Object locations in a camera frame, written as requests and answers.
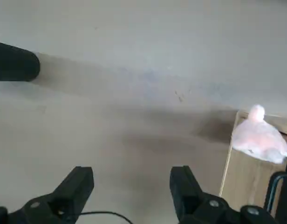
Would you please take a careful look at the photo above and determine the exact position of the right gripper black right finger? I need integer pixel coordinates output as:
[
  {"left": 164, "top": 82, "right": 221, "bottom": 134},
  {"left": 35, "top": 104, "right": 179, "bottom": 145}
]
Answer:
[{"left": 170, "top": 165, "right": 274, "bottom": 224}]

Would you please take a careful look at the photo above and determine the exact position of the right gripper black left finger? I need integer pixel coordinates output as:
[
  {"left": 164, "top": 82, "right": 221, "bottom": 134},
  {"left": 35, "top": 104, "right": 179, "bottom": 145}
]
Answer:
[{"left": 0, "top": 166, "right": 95, "bottom": 224}]

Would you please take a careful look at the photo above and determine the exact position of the pink doll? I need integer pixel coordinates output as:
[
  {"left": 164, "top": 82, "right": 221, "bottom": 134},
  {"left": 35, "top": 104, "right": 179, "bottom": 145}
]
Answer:
[{"left": 231, "top": 104, "right": 287, "bottom": 164}]

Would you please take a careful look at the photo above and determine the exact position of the black metal hook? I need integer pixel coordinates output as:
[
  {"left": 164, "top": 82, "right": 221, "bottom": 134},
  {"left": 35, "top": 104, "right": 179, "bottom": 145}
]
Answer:
[{"left": 264, "top": 161, "right": 287, "bottom": 224}]

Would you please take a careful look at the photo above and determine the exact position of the black cylindrical vase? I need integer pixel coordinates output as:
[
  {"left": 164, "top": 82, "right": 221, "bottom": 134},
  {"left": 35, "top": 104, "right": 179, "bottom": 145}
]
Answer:
[{"left": 0, "top": 41, "right": 41, "bottom": 82}]

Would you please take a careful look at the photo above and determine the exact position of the thin black cable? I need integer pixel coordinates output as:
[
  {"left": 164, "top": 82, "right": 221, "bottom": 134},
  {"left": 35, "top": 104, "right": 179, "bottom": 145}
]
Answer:
[{"left": 79, "top": 211, "right": 133, "bottom": 224}]

